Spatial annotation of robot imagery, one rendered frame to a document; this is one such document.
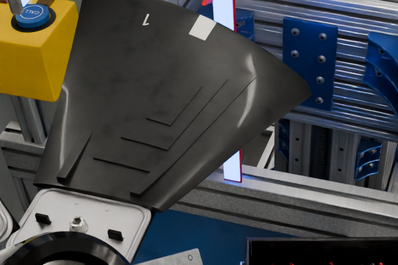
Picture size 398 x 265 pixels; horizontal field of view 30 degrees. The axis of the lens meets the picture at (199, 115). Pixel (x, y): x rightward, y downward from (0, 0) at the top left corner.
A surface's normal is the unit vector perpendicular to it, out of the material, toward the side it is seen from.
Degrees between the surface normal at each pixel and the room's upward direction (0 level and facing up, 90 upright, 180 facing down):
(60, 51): 90
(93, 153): 3
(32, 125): 90
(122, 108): 6
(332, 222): 90
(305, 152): 90
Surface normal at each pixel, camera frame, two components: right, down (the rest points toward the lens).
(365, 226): -0.31, 0.66
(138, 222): -0.07, -0.73
